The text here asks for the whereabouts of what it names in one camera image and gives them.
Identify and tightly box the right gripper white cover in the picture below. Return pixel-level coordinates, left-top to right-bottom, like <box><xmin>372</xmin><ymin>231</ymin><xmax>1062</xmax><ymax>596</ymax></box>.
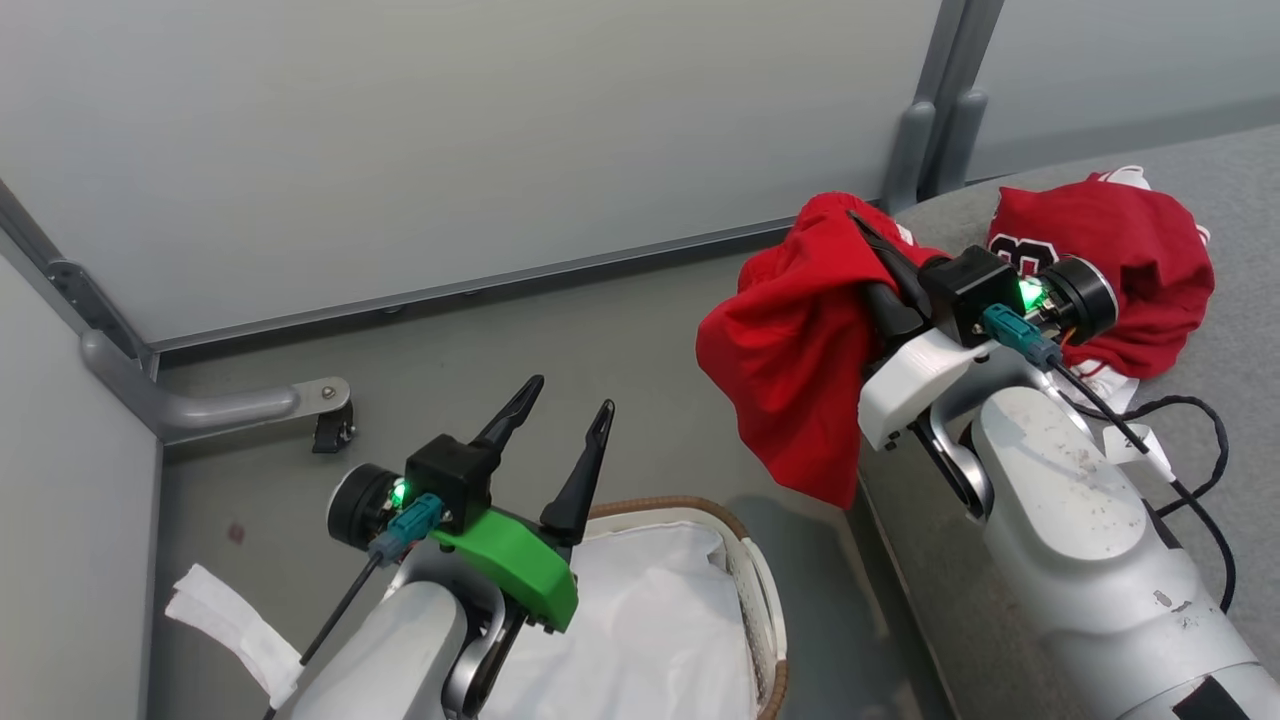
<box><xmin>848</xmin><ymin>209</ymin><xmax>1001</xmax><ymax>451</ymax></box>

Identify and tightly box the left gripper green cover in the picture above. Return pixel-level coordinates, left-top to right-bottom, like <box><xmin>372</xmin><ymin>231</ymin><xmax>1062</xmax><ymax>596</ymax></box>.
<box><xmin>432</xmin><ymin>375</ymin><xmax>616</xmax><ymax>633</ymax></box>

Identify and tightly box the plain red garment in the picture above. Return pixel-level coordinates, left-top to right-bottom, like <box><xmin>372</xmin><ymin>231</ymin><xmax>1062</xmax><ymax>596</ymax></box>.
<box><xmin>697</xmin><ymin>192</ymin><xmax>946</xmax><ymax>509</ymax></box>

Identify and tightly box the red jersey with lettering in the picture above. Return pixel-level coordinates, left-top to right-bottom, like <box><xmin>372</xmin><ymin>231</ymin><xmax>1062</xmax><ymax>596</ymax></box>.
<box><xmin>988</xmin><ymin>165</ymin><xmax>1216</xmax><ymax>411</ymax></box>

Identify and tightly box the grey fabric sofa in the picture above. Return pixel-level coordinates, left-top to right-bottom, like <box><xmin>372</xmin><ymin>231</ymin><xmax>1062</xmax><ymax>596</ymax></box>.
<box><xmin>858</xmin><ymin>125</ymin><xmax>1280</xmax><ymax>720</ymax></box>

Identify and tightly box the black caster wheel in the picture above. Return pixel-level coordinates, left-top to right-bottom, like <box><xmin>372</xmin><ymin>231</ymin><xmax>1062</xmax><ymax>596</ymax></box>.
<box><xmin>312</xmin><ymin>400</ymin><xmax>357</xmax><ymax>456</ymax></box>

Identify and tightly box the wicker laundry basket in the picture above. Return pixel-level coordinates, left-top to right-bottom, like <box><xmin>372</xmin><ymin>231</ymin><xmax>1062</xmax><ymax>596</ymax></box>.
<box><xmin>500</xmin><ymin>496</ymin><xmax>791</xmax><ymax>720</ymax></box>

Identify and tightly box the grey metal partition foot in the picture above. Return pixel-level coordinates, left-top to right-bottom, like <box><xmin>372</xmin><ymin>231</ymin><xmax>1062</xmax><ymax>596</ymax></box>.
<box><xmin>80</xmin><ymin>328</ymin><xmax>353</xmax><ymax>446</ymax></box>

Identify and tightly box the white cloth strip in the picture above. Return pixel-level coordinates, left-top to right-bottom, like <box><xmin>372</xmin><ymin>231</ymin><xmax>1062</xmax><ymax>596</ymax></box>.
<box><xmin>165</xmin><ymin>563</ymin><xmax>306</xmax><ymax>711</ymax></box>

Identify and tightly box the grey partition base rail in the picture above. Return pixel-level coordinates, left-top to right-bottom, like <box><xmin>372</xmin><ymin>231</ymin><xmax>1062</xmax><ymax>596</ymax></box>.
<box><xmin>150</xmin><ymin>215</ymin><xmax>891</xmax><ymax>353</ymax></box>

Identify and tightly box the grey partition double post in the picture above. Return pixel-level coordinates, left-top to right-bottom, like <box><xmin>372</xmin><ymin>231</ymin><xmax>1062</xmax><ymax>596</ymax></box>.
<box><xmin>880</xmin><ymin>0</ymin><xmax>1006</xmax><ymax>216</ymax></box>

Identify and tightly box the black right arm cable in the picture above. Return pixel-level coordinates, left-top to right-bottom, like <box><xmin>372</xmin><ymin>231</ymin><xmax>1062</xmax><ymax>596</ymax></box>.
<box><xmin>982</xmin><ymin>304</ymin><xmax>1239</xmax><ymax>613</ymax></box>

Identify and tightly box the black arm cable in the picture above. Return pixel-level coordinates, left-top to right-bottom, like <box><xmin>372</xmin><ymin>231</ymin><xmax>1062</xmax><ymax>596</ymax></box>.
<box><xmin>298</xmin><ymin>493</ymin><xmax>444</xmax><ymax>668</ymax></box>
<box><xmin>982</xmin><ymin>304</ymin><xmax>1239</xmax><ymax>613</ymax></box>

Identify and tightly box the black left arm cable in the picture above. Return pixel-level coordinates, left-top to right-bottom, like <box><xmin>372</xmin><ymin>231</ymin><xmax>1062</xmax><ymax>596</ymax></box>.
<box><xmin>298</xmin><ymin>493</ymin><xmax>444</xmax><ymax>668</ymax></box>

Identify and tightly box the white cable label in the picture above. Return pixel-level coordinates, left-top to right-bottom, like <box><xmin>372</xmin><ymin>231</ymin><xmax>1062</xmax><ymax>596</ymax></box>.
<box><xmin>1103</xmin><ymin>424</ymin><xmax>1177</xmax><ymax>484</ymax></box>

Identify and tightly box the grey partition corner post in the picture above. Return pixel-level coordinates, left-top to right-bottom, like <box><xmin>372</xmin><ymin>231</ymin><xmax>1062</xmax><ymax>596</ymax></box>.
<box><xmin>0</xmin><ymin>180</ymin><xmax>156</xmax><ymax>376</ymax></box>

